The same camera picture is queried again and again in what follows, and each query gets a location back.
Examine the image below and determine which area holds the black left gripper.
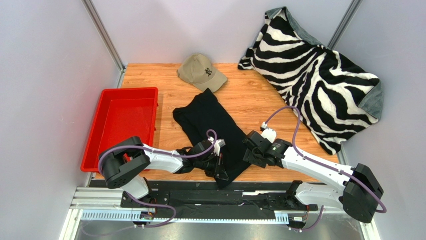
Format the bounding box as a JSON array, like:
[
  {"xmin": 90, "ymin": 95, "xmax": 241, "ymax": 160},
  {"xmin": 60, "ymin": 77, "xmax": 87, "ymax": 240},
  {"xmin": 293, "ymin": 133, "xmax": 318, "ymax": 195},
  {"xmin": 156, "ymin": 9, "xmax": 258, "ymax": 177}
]
[{"xmin": 194, "ymin": 152, "xmax": 229, "ymax": 181}]

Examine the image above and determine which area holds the black t shirt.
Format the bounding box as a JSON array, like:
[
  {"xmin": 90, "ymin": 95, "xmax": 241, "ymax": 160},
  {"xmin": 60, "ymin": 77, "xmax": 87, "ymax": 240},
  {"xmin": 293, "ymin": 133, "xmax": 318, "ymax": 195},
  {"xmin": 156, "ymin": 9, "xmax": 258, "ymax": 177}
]
[{"xmin": 172, "ymin": 89, "xmax": 251, "ymax": 189}]

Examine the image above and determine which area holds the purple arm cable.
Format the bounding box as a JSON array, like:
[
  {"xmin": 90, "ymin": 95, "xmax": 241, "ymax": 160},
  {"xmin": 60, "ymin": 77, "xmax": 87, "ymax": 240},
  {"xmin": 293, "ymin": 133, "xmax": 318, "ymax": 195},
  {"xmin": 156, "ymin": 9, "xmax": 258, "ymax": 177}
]
[
  {"xmin": 261, "ymin": 106, "xmax": 388, "ymax": 233},
  {"xmin": 81, "ymin": 129, "xmax": 219, "ymax": 238}
]

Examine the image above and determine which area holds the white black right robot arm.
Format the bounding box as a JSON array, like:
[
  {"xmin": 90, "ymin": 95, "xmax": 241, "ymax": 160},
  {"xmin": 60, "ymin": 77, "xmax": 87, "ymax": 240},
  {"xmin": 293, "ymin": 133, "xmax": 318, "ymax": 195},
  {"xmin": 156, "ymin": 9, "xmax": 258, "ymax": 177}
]
[{"xmin": 242, "ymin": 128, "xmax": 384, "ymax": 224}]

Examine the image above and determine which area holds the beige baseball cap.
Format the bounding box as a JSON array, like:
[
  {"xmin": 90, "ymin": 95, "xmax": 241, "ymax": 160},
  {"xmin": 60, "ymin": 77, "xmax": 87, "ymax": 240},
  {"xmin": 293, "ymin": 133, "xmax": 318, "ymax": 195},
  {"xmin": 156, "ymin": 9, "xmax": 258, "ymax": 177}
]
[{"xmin": 176, "ymin": 53, "xmax": 228, "ymax": 93}]

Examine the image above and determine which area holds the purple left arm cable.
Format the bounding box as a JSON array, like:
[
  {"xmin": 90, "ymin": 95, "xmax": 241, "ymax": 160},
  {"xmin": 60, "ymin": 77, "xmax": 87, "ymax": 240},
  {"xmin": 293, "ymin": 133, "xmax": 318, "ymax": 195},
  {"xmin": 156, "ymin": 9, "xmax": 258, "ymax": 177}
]
[{"xmin": 81, "ymin": 129, "xmax": 219, "ymax": 238}]

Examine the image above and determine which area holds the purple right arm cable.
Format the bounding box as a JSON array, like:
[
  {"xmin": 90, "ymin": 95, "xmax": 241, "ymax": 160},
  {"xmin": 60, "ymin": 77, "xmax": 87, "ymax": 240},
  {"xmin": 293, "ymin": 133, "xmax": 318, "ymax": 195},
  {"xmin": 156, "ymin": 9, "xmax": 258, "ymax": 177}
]
[{"xmin": 261, "ymin": 106, "xmax": 388, "ymax": 233}]

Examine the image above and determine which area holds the red plastic tray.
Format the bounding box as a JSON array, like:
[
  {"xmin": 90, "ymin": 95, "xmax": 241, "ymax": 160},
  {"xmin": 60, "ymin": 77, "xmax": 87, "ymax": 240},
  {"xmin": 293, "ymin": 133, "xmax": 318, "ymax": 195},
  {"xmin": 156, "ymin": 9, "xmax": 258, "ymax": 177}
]
[{"xmin": 80, "ymin": 87, "xmax": 159, "ymax": 173}]

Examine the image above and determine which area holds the zebra print blanket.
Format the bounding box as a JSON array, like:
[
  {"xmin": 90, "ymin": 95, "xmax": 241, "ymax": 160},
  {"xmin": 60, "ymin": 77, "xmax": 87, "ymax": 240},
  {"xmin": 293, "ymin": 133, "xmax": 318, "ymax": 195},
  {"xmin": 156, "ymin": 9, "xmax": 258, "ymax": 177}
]
[{"xmin": 238, "ymin": 7, "xmax": 384, "ymax": 155}]

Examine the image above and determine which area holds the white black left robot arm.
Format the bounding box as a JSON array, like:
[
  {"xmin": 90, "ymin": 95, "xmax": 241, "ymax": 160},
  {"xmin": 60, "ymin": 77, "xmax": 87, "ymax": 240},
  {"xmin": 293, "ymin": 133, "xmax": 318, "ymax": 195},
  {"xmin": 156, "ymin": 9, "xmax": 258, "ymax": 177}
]
[{"xmin": 98, "ymin": 136, "xmax": 230, "ymax": 200}]

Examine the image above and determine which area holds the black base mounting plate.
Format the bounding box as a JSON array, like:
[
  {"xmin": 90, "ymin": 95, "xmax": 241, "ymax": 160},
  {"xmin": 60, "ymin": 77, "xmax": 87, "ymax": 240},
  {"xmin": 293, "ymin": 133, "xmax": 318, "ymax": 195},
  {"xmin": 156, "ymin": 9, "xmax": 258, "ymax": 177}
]
[{"xmin": 142, "ymin": 181, "xmax": 321, "ymax": 222}]

